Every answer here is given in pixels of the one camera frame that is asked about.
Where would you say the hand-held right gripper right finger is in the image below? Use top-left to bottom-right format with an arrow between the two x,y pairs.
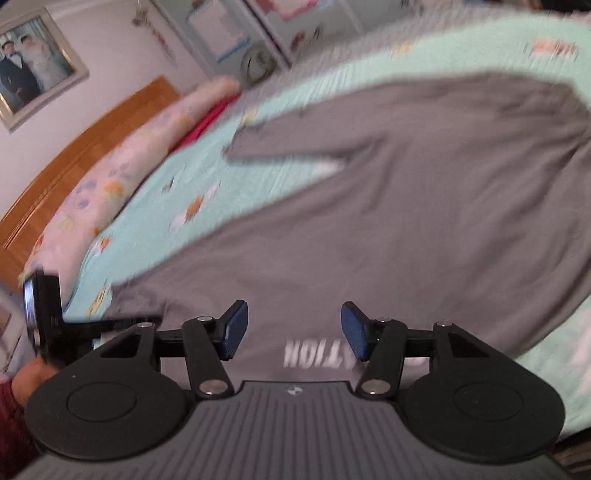
341,301 -> 497,400

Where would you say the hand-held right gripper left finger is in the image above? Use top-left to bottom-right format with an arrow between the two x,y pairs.
92,299 -> 250,400

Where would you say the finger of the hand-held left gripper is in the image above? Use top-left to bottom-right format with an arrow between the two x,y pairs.
62,315 -> 163,340

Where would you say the grey shirt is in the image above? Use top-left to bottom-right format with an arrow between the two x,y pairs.
111,69 -> 591,384

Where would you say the person's left hand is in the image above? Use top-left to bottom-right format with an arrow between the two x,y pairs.
11,359 -> 60,406

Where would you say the wooden headboard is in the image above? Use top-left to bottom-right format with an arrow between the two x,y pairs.
0,76 -> 181,287

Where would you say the rolled floral quilt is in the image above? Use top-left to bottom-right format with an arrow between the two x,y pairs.
23,76 -> 241,315

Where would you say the red blanket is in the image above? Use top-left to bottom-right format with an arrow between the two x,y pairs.
168,92 -> 243,155

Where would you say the quilted bee-print bedspread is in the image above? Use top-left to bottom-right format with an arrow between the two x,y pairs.
60,14 -> 591,435

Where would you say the framed photo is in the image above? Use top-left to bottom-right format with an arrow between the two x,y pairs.
0,16 -> 89,134

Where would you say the blue-framed poster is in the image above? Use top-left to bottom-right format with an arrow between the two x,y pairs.
185,4 -> 252,63

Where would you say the sliding-door wardrobe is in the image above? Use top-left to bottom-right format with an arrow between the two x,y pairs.
152,0 -> 416,88

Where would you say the pink-framed poster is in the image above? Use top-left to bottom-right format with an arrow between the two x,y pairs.
249,0 -> 324,21

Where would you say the wall hanging ornament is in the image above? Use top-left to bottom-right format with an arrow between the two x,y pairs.
131,9 -> 176,58

